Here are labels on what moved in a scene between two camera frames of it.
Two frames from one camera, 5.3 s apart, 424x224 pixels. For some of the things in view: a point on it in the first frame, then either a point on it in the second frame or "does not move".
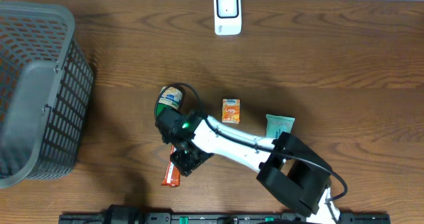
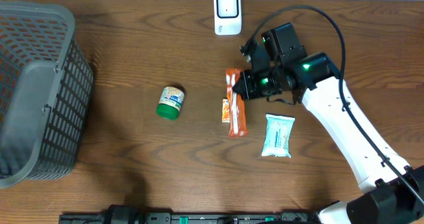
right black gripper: [185, 166] → [249, 92]
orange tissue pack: [231, 111] does not move
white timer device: [227, 12] does not move
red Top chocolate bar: [172, 177] → [238, 125]
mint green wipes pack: [275, 124] does not move
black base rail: [220, 218] does not move
